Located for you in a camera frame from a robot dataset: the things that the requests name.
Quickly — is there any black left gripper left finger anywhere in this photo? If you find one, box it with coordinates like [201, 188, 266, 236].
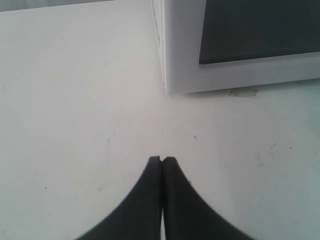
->
[79, 156, 163, 240]

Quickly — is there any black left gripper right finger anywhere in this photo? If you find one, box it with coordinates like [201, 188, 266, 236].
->
[162, 157, 251, 240]

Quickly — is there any white microwave door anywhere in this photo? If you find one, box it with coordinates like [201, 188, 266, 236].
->
[162, 0, 320, 94]

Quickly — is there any white microwave oven body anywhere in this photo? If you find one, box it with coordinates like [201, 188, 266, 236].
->
[151, 0, 167, 90]

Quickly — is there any clear tape patch on table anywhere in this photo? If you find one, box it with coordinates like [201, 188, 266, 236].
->
[229, 88, 258, 98]

